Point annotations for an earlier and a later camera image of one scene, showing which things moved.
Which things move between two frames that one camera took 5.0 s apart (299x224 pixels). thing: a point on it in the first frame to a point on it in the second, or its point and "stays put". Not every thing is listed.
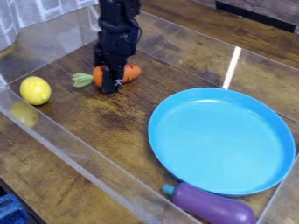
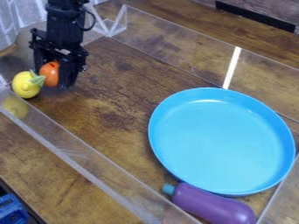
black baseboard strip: (255, 16) stays put
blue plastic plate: (222, 138) stays put
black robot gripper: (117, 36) to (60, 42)
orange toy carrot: (83, 80) to (49, 74)
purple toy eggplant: (208, 208) stays put
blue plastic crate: (13, 213) stays put
